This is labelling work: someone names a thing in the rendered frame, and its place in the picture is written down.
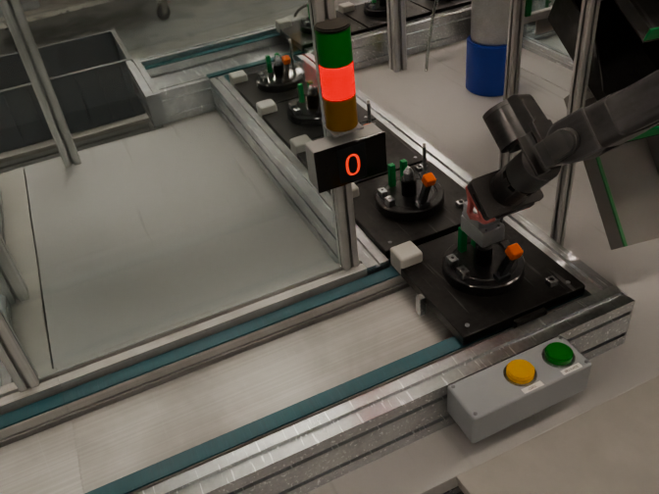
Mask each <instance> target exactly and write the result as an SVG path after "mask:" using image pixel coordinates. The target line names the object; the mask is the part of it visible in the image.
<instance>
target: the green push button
mask: <svg viewBox="0 0 659 494"><path fill-rule="evenodd" d="M573 355H574V354H573V350H572V349H571V348H570V347H569V346H568V345H566V344H564V343H561V342H553V343H550V344H548V345H547V346H546V348H545V352H544V356H545V358H546V360H547V361H548V362H550V363H551V364H553V365H556V366H565V365H567V364H569V363H570V362H571V361H572V360H573Z"/></svg>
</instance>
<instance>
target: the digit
mask: <svg viewBox="0 0 659 494"><path fill-rule="evenodd" d="M336 153H337V161H338V170H339V180H340V184H341V183H344V182H347V181H350V180H353V179H356V178H359V177H362V176H365V175H367V162H366V149H365V142H362V143H359V144H356V145H352V146H349V147H346V148H343V149H340V150H337V151H336Z"/></svg>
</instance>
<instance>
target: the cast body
mask: <svg viewBox="0 0 659 494"><path fill-rule="evenodd" d="M467 206H468V201H466V202H464V208H463V212H462V216H461V230H463V231H464V232H465V233H466V234H467V235H468V236H470V237H471V238H472V239H473V240H474V241H475V242H476V243H478V244H479V245H480V246H481V247H482V248H484V247H486V246H489V245H491V244H494V243H496V242H499V241H501V240H503V239H504V231H505V225H504V224H503V223H502V222H500V219H496V221H495V222H490V223H488V224H482V223H481V222H478V221H474V220H470V218H469V216H468V214H467Z"/></svg>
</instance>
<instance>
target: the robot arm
mask: <svg viewBox="0 0 659 494"><path fill-rule="evenodd" d="M482 118H483V120H484V122H485V123H486V125H487V127H488V129H489V131H490V133H491V135H492V137H493V138H494V140H495V142H496V144H497V146H498V148H499V150H500V152H501V153H507V152H509V153H514V152H517V151H519V150H521V149H522V151H521V152H520V153H519V154H518V155H517V156H515V157H514V158H513V159H512V160H511V161H510V162H509V163H508V164H507V165H506V166H504V167H503V168H502V169H500V170H498V171H495V172H492V173H487V174H485V175H482V176H479V177H477V178H474V179H472V180H471V181H470V182H469V183H468V185H467V186H466V193H467V198H468V206H467V214H468V216H469V218H470V220H474V221H478V222H481V223H482V224H488V223H490V222H495V221H496V219H501V218H503V217H506V216H509V215H511V214H514V213H516V212H519V211H523V210H525V209H527V208H530V207H531V206H533V205H534V202H536V201H539V200H541V199H542V198H543V193H542V191H541V189H540V188H541V187H542V186H544V185H545V184H546V183H548V182H549V181H550V180H552V179H553V178H554V177H556V176H557V175H558V173H559V172H560V170H561V166H563V165H567V164H571V163H575V162H580V161H585V160H589V159H594V158H597V157H599V156H601V155H603V154H605V153H607V152H609V151H611V150H613V149H615V148H617V147H619V146H621V145H623V143H625V142H627V141H629V140H631V139H633V138H635V137H637V136H639V135H641V134H643V133H645V132H646V131H648V130H649V129H651V128H652V127H654V126H656V125H658V124H659V70H657V71H655V72H653V73H652V74H649V75H647V76H645V77H644V78H642V79H640V80H638V81H636V82H635V83H633V84H631V85H629V86H627V87H625V88H623V89H621V90H618V91H616V92H613V93H611V94H609V95H607V96H605V97H604V98H602V99H600V100H598V101H596V102H595V103H593V104H591V105H589V106H587V107H584V108H579V109H578V110H576V111H574V112H573V113H572V114H570V115H568V116H566V117H565V118H563V119H561V120H559V121H557V122H556V123H552V121H551V120H548V119H547V117H546V115H545V114H543V112H542V111H541V109H540V108H539V106H538V105H537V103H536V102H535V100H534V98H533V97H532V96H531V95H530V94H516V95H511V96H510V97H509V98H507V99H506V100H504V101H502V102H500V103H498V104H496V105H495V106H493V107H492V108H490V109H489V110H488V111H487V112H485V113H484V115H483V116H482ZM474 205H475V207H476V209H477V211H478V213H477V214H474V213H473V209H474Z"/></svg>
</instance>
